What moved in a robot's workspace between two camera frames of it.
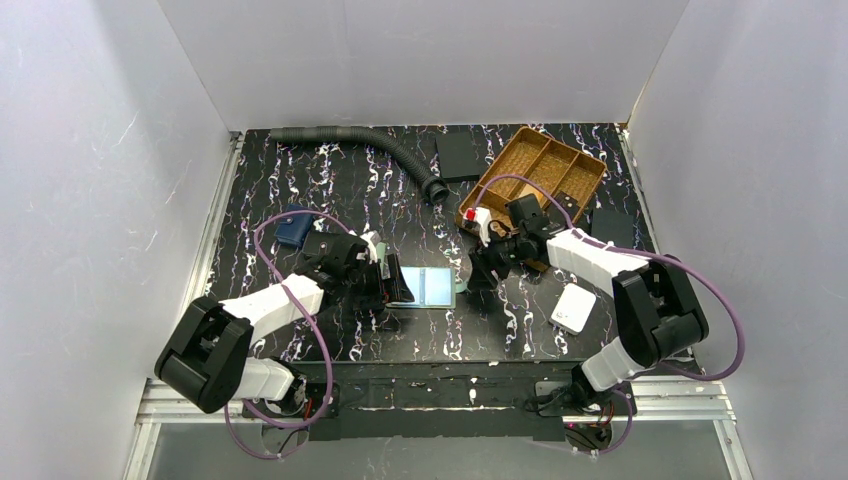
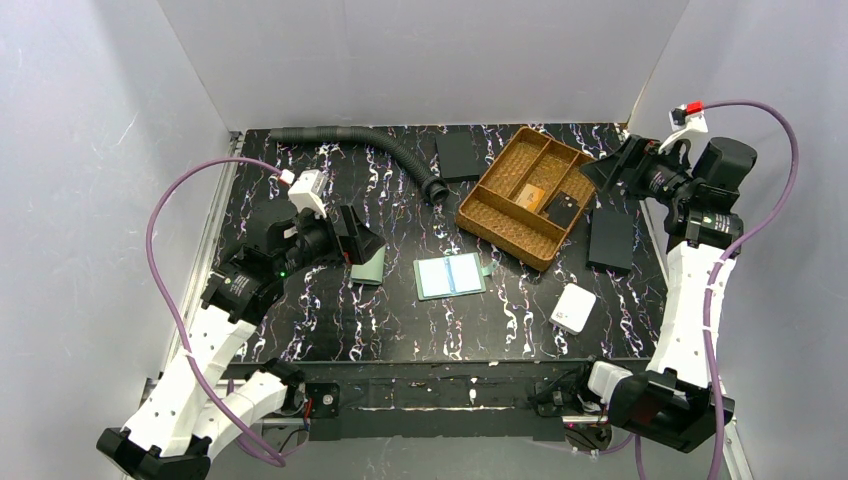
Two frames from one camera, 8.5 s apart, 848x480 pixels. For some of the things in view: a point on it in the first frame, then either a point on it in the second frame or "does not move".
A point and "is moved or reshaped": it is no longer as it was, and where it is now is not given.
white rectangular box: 572,309 does not move
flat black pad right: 612,226 does not move
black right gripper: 488,254 -> 631,168
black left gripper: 382,283 -> 342,234
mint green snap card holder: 431,287 is moved or reshaped
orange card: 530,190 does not move
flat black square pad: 456,155 does not move
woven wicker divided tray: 532,163 does not move
